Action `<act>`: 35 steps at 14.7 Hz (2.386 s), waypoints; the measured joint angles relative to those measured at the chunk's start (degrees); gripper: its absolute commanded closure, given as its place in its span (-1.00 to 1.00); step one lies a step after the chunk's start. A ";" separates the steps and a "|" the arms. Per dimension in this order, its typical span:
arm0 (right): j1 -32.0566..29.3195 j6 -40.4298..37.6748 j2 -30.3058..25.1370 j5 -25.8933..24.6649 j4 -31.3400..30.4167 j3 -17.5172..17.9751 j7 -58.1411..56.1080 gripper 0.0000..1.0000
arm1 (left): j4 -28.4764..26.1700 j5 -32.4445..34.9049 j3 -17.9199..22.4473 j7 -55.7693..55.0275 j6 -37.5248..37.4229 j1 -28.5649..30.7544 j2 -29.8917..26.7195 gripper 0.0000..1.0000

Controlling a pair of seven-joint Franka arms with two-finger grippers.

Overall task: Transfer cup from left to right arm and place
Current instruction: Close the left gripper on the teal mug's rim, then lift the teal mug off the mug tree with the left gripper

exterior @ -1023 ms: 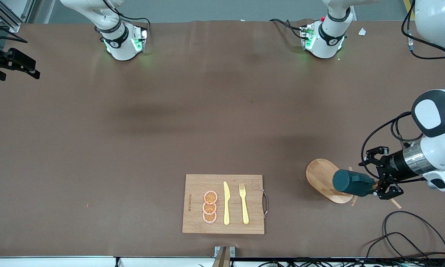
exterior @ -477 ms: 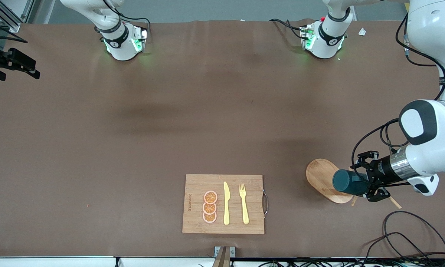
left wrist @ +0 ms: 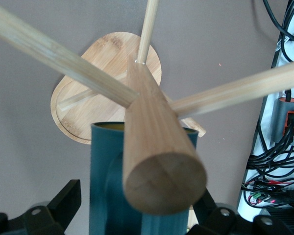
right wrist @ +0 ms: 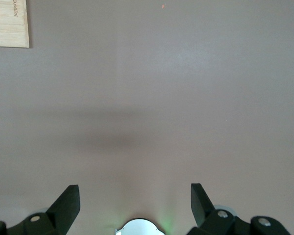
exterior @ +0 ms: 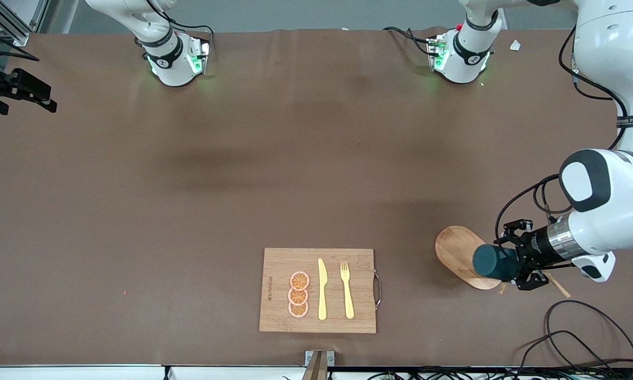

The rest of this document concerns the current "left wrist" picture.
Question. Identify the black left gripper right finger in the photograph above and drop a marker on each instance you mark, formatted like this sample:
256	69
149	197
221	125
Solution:
215	218

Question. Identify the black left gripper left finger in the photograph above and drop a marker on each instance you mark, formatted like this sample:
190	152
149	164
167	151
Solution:
63	203

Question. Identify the wooden mug tree rack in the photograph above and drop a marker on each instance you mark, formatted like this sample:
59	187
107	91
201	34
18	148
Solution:
161	176

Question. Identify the grey power strip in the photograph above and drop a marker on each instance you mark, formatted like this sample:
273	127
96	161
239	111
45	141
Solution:
280	115

